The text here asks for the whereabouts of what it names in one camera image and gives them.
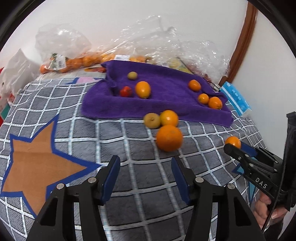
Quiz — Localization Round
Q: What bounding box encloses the large round orange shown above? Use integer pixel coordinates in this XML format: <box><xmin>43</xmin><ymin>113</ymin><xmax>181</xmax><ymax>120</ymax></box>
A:
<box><xmin>156</xmin><ymin>125</ymin><xmax>183</xmax><ymax>152</ymax></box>

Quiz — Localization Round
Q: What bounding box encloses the purple towel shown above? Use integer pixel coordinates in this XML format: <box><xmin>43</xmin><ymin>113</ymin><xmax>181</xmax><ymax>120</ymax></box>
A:
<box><xmin>81</xmin><ymin>60</ymin><xmax>233</xmax><ymax>127</ymax></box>

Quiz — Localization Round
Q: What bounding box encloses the small green lime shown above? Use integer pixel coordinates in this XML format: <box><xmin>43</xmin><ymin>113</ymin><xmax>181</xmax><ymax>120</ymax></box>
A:
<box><xmin>127</xmin><ymin>71</ymin><xmax>138</xmax><ymax>80</ymax></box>

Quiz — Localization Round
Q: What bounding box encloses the yellow-orange small orange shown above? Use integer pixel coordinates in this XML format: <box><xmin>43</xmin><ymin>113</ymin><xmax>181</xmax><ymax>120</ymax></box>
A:
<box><xmin>159</xmin><ymin>109</ymin><xmax>179</xmax><ymax>127</ymax></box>

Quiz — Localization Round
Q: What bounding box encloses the brown wooden frame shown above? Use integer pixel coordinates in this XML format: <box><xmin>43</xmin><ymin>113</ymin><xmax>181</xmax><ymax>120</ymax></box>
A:
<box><xmin>219</xmin><ymin>2</ymin><xmax>258</xmax><ymax>86</ymax></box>

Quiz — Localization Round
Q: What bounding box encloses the medium orange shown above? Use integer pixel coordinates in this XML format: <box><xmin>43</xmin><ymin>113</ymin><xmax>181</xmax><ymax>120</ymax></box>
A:
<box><xmin>225</xmin><ymin>136</ymin><xmax>241</xmax><ymax>149</ymax></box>

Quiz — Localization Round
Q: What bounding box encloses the black cable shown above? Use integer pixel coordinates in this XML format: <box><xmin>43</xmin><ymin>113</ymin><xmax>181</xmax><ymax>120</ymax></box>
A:
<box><xmin>261</xmin><ymin>162</ymin><xmax>286</xmax><ymax>232</ymax></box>

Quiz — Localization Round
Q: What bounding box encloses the grey checkered blanket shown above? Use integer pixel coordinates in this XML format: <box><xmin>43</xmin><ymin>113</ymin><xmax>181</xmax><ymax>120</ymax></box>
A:
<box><xmin>1</xmin><ymin>78</ymin><xmax>264</xmax><ymax>240</ymax></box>

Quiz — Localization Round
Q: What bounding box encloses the red cherry tomato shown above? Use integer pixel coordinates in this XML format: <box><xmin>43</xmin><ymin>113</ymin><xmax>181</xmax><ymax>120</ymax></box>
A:
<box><xmin>119</xmin><ymin>86</ymin><xmax>133</xmax><ymax>97</ymax></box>

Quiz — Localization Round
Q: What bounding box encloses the white plastic bag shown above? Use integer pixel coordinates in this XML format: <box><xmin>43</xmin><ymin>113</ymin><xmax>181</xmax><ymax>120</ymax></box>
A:
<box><xmin>1</xmin><ymin>49</ymin><xmax>40</xmax><ymax>111</ymax></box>

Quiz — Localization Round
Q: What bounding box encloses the blue tissue pack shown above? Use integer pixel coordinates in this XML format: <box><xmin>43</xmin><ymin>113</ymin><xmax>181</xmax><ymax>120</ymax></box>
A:
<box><xmin>220</xmin><ymin>81</ymin><xmax>252</xmax><ymax>118</ymax></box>

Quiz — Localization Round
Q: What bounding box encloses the oval orange fruit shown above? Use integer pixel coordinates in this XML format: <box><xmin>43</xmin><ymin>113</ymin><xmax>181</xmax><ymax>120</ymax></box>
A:
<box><xmin>135</xmin><ymin>81</ymin><xmax>151</xmax><ymax>98</ymax></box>

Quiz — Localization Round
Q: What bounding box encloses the right hand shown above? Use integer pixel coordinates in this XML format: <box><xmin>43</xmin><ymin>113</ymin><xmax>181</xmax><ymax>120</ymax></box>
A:
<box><xmin>253</xmin><ymin>191</ymin><xmax>288</xmax><ymax>228</ymax></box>

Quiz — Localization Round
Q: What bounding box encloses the bagged mandarins plastic bag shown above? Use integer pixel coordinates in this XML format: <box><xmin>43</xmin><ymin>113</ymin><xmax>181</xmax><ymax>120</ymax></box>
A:
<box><xmin>35</xmin><ymin>24</ymin><xmax>148</xmax><ymax>74</ymax></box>

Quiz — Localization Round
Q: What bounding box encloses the orange with green stem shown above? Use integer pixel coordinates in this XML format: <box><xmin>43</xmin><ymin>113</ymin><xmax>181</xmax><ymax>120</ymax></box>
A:
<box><xmin>208</xmin><ymin>96</ymin><xmax>223</xmax><ymax>109</ymax></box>

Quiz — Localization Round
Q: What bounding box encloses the yellow-green round fruit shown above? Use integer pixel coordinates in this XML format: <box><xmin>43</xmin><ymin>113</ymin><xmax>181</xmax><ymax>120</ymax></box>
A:
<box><xmin>144</xmin><ymin>113</ymin><xmax>161</xmax><ymax>129</ymax></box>

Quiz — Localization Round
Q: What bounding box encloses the clear crumpled plastic bag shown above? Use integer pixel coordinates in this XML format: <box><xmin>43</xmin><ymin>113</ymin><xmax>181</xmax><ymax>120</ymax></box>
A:
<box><xmin>120</xmin><ymin>16</ymin><xmax>230</xmax><ymax>83</ymax></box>

